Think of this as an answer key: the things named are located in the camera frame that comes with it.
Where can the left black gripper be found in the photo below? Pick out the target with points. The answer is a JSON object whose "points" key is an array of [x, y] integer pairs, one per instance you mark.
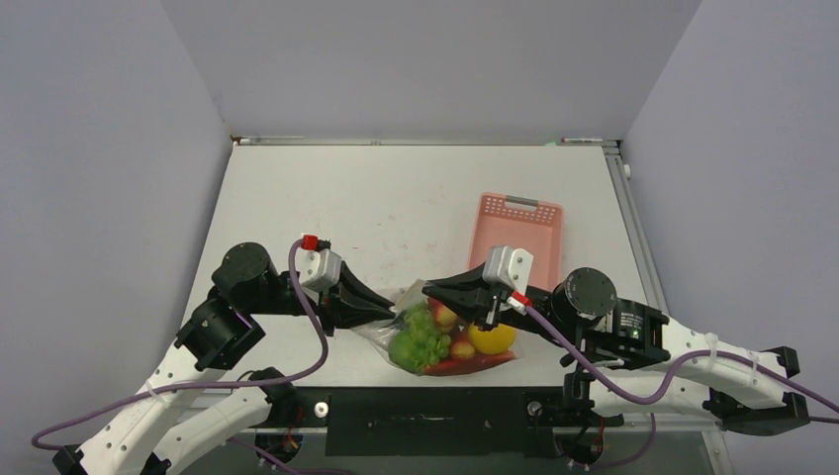
{"points": [[350, 303]]}

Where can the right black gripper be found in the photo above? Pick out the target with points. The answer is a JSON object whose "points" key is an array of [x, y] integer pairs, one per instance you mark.
{"points": [[472, 295]]}

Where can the yellow lemon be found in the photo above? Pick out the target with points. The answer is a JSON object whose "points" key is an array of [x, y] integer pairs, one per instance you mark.
{"points": [[492, 342]]}

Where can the clear zip top bag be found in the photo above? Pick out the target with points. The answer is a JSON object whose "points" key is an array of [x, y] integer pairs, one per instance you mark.
{"points": [[379, 333]]}

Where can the green grape bunch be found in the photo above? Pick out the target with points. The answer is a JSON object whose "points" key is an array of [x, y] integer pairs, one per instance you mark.
{"points": [[416, 344]]}

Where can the watermelon slice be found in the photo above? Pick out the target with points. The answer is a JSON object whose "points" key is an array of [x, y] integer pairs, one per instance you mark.
{"points": [[479, 362]]}

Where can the pink plastic basket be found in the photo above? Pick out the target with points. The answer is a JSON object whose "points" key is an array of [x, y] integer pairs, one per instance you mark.
{"points": [[536, 226]]}

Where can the red cherry tomato bunch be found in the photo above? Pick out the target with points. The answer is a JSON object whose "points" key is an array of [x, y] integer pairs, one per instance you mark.
{"points": [[453, 332]]}

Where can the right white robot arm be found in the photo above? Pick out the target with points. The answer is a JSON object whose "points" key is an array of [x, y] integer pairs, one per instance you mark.
{"points": [[623, 356]]}

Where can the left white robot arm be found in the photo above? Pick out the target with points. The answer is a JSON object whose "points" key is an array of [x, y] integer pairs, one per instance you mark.
{"points": [[187, 406]]}

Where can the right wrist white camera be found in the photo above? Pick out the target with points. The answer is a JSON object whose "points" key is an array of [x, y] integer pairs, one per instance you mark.
{"points": [[509, 266]]}

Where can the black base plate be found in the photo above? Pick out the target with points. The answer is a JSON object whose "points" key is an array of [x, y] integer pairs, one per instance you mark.
{"points": [[429, 421]]}

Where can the aluminium table rail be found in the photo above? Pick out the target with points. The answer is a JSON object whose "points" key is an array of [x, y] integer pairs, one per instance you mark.
{"points": [[639, 236]]}

